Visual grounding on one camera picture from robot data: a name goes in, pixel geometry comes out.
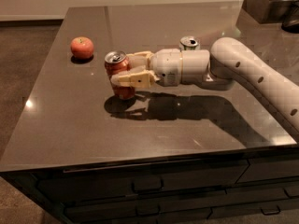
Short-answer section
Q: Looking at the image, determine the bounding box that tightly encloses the red apple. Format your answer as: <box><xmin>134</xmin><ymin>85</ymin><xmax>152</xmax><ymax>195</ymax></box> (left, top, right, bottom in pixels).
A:
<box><xmin>70</xmin><ymin>36</ymin><xmax>94</xmax><ymax>60</ymax></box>

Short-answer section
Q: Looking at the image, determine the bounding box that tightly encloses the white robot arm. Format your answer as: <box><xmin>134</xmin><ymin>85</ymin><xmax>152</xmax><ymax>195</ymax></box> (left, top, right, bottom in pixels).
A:
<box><xmin>111</xmin><ymin>37</ymin><xmax>299</xmax><ymax>139</ymax></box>

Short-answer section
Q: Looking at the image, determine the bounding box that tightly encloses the upper left drawer handle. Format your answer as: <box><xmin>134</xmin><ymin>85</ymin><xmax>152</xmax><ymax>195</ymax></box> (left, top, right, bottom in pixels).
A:
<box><xmin>132</xmin><ymin>177</ymin><xmax>164</xmax><ymax>193</ymax></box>

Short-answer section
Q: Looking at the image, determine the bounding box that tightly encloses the lower right drawer handle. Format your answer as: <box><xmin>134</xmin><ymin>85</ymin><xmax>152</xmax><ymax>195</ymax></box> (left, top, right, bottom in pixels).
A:
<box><xmin>260</xmin><ymin>205</ymin><xmax>280</xmax><ymax>216</ymax></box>

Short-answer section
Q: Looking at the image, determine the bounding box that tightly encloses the green white soda can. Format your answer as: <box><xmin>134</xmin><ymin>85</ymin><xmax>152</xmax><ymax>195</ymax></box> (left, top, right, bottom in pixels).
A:
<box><xmin>179</xmin><ymin>35</ymin><xmax>200</xmax><ymax>50</ymax></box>

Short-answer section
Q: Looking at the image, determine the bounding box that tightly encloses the lower left drawer handle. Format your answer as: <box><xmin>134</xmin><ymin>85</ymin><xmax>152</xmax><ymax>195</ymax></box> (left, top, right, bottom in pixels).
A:
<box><xmin>135</xmin><ymin>204</ymin><xmax>161</xmax><ymax>217</ymax></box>

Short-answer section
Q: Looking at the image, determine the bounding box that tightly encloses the drawer handle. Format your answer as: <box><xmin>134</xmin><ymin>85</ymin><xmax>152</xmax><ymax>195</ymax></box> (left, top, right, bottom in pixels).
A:
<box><xmin>132</xmin><ymin>177</ymin><xmax>164</xmax><ymax>193</ymax></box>
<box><xmin>135</xmin><ymin>204</ymin><xmax>161</xmax><ymax>217</ymax></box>
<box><xmin>260</xmin><ymin>205</ymin><xmax>280</xmax><ymax>216</ymax></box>

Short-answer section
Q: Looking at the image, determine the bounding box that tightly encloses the dark drawer cabinet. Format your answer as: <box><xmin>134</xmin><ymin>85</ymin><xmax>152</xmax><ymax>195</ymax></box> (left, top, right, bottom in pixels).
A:
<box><xmin>0</xmin><ymin>145</ymin><xmax>299</xmax><ymax>224</ymax></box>

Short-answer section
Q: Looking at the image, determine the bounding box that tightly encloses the dark round object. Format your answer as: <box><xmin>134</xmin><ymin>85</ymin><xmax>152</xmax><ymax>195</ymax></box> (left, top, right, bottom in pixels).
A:
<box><xmin>281</xmin><ymin>3</ymin><xmax>299</xmax><ymax>34</ymax></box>

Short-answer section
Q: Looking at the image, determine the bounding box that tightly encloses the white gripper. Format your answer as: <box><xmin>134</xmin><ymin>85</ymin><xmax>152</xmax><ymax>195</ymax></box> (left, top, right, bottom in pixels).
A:
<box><xmin>110</xmin><ymin>49</ymin><xmax>182</xmax><ymax>88</ymax></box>

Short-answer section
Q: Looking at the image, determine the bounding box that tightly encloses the dark box with snacks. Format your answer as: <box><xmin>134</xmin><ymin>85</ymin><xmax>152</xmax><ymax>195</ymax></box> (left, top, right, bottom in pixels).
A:
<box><xmin>242</xmin><ymin>0</ymin><xmax>297</xmax><ymax>23</ymax></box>

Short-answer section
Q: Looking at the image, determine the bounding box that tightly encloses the red coke can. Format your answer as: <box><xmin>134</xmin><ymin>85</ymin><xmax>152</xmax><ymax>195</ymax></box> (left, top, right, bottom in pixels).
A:
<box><xmin>105</xmin><ymin>50</ymin><xmax>135</xmax><ymax>100</ymax></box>

